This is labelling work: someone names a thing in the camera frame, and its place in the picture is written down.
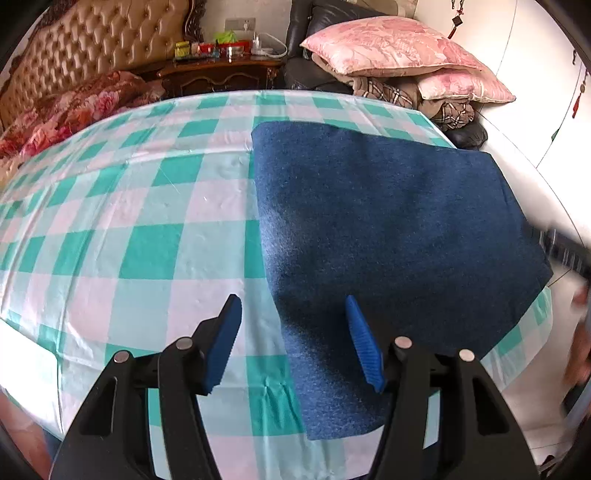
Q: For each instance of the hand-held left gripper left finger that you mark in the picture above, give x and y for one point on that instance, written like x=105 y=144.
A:
x=221 y=346

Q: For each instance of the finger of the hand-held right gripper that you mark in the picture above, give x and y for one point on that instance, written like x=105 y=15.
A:
x=540 y=237

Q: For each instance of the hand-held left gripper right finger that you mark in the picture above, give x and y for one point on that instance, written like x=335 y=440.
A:
x=364 y=344

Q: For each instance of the blue denim pants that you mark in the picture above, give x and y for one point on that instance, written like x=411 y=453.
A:
x=392 y=230

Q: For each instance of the person's right hand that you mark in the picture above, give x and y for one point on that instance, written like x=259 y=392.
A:
x=579 y=350

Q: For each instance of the red hanging tassel ornament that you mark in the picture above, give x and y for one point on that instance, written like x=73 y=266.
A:
x=579 y=92

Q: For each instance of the green white checkered bed sheet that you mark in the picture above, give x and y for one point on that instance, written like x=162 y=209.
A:
x=138 y=207

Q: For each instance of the small pink floral pillow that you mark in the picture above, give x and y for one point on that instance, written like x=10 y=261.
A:
x=466 y=85

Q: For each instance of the brown plaid blanket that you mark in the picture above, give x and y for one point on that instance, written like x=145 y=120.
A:
x=383 y=87

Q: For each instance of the large pink floral pillow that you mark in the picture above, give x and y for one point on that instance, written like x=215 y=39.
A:
x=388 y=44

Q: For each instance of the dark wooden nightstand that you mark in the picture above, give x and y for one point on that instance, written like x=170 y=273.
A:
x=221 y=74

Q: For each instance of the red floral blanket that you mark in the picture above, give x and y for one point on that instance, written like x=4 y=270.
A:
x=78 y=110

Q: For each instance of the red box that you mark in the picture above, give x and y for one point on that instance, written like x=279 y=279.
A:
x=205 y=49

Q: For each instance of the small yellow-lidded jar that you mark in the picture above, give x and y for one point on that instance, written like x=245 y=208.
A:
x=182 y=50

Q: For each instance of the white power strip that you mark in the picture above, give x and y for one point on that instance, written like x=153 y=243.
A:
x=270 y=50

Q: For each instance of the black leather chair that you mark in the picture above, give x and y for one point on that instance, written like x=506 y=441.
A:
x=304 y=41

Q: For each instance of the green plastic bag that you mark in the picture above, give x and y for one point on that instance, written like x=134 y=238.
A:
x=227 y=37

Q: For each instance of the tufted beige headboard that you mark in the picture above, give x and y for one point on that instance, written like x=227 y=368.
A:
x=92 y=41

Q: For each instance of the dark hanging wall ornament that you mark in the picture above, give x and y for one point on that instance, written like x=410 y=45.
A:
x=457 y=21

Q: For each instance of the wall socket plate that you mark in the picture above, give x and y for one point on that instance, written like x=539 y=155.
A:
x=240 y=24

